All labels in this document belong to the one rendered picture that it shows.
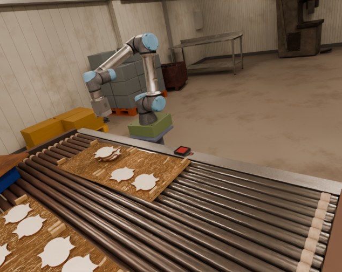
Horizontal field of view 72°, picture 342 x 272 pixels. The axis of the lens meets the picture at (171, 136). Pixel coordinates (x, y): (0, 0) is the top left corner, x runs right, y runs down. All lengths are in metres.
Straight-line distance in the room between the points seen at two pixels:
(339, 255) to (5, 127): 4.83
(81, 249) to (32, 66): 4.51
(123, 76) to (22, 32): 1.89
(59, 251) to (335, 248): 0.92
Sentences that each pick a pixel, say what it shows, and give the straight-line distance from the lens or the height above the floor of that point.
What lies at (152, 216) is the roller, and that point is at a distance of 1.06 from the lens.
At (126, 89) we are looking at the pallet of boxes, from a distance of 5.12.
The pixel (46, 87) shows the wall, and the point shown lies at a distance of 5.33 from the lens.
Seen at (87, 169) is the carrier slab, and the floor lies 0.94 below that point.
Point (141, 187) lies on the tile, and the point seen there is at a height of 0.95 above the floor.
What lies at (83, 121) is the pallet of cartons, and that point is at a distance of 4.48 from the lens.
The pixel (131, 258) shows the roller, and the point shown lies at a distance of 0.94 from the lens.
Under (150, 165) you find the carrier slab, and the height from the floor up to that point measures 0.94.
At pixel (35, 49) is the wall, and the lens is 5.34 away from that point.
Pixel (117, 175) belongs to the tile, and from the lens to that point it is 1.34.
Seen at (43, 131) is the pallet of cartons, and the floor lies 0.38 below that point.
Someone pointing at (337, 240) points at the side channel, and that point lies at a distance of 0.93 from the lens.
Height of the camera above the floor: 1.62
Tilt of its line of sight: 25 degrees down
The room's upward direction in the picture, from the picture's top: 12 degrees counter-clockwise
